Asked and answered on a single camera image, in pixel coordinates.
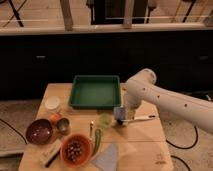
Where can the wooden block eraser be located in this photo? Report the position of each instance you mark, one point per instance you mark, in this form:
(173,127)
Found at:
(51,152)

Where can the blue sponge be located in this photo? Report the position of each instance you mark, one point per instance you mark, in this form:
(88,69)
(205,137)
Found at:
(119,113)

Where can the grey blue cloth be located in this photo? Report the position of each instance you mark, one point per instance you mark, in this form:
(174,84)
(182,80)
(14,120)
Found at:
(107,160)

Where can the small metal cup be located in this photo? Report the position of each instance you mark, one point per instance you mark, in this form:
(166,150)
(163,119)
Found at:
(63,126)

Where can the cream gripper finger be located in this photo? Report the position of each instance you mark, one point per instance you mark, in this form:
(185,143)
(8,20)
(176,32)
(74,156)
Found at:
(130,114)

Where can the purple bowl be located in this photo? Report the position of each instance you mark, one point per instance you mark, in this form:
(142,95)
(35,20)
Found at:
(39,132)

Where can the orange cup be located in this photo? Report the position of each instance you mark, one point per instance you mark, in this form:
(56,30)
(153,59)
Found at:
(54,118)

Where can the orange bowl with beads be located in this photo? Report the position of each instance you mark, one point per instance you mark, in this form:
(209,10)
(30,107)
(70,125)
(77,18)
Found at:
(76,151)

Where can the green spoon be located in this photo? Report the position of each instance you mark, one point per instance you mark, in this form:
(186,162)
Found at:
(104,122)

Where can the green plastic tray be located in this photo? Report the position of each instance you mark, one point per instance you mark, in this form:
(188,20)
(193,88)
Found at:
(95,92)

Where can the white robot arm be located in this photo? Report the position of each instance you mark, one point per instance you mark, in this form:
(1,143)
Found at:
(141,86)

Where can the metal spoon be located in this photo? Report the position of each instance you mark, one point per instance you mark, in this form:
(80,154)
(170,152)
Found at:
(91,126)

